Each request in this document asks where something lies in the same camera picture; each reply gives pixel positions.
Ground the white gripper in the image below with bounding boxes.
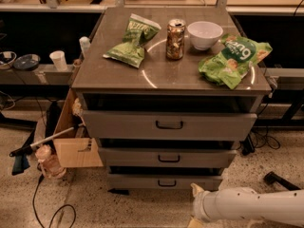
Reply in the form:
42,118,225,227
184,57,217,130
187,183,210,228

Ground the grey bottom drawer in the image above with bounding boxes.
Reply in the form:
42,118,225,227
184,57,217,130
107,174,222,191

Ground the grey drawer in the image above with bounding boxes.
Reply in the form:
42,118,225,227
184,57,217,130
84,111,257,141
107,174,222,191
99,148,237,168

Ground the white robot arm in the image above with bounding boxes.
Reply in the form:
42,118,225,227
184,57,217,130
191,183,304,228

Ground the grey middle drawer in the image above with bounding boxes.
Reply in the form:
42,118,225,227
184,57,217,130
99,148,237,168

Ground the grey drawer cabinet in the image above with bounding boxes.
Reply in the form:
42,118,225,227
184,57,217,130
71,6,272,196

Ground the grey top drawer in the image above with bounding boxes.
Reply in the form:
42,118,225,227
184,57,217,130
84,111,257,141

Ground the black base leg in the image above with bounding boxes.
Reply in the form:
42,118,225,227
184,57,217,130
263,172,299,191

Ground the cardboard box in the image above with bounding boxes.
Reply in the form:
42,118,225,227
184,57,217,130
53,89,103,168

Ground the clear plastic bottle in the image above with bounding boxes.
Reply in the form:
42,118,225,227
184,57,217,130
35,145,67,179

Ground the green snack bag right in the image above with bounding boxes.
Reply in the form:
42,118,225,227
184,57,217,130
199,34,273,89

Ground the grabber stick tool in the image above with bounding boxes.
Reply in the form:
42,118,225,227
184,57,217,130
9,123,85,157

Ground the blue cloth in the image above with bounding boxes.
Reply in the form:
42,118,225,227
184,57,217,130
11,154,30,176

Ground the white bowl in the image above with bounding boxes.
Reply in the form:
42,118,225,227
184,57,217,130
187,21,223,50

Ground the metallic soda can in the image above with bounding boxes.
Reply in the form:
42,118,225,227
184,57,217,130
166,19,185,60

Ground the green chip bag left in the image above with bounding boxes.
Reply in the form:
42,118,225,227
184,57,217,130
103,13,162,68

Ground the white plastic bottle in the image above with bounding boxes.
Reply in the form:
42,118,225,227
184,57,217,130
79,36,90,58

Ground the white paper cup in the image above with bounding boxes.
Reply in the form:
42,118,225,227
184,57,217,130
49,50,67,71

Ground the dark blue plate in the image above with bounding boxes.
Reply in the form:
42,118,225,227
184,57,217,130
13,54,40,71

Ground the small bowl far left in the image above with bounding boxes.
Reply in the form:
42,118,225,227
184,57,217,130
0,51,17,70

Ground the black floor cable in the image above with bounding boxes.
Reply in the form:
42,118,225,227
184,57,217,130
32,174,77,228

